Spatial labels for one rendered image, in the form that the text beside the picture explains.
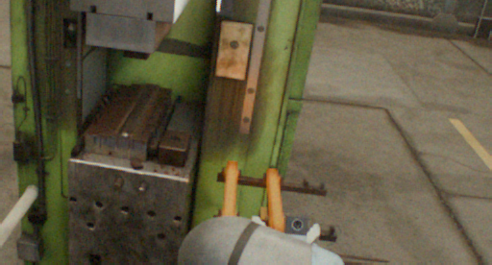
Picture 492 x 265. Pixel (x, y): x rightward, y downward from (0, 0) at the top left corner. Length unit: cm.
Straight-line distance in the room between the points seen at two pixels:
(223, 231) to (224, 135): 104
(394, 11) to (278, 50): 637
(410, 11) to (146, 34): 673
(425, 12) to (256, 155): 650
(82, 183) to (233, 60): 60
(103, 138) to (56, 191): 42
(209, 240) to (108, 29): 93
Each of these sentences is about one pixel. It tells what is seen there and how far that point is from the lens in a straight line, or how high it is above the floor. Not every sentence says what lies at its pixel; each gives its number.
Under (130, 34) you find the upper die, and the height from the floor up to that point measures 132.
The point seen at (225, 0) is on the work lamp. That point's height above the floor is 142.
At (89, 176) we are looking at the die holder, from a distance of 168.
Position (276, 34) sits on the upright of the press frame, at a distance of 162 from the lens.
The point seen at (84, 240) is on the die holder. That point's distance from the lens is 184.
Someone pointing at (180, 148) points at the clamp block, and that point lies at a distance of 163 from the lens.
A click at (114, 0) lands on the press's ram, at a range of 151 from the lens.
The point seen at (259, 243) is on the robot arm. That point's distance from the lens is 71.
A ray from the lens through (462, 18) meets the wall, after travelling 834.
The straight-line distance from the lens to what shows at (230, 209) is 137.
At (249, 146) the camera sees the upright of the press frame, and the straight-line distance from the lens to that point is 176.
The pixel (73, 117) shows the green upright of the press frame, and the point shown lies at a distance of 184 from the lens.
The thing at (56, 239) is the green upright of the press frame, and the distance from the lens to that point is 216.
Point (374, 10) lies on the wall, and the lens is 788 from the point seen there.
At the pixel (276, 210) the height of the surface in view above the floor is 99.
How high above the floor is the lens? 178
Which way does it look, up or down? 28 degrees down
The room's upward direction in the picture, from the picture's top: 6 degrees clockwise
